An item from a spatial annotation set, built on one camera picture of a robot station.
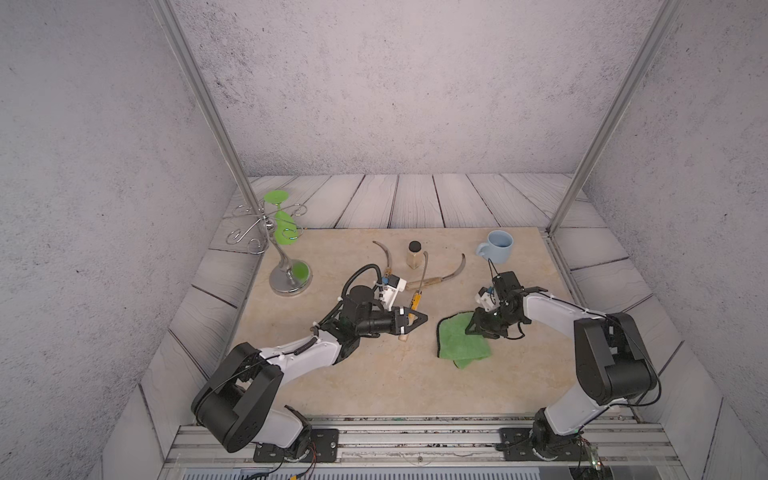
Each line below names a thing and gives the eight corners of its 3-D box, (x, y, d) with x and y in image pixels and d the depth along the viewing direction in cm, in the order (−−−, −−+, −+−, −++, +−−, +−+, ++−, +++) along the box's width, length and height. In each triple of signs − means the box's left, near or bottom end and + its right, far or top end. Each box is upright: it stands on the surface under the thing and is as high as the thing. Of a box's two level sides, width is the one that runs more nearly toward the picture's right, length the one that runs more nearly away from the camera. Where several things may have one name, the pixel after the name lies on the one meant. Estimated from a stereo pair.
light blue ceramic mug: (478, 264, 112) (482, 250, 106) (473, 244, 118) (477, 230, 112) (511, 264, 112) (517, 250, 106) (504, 244, 118) (510, 230, 112)
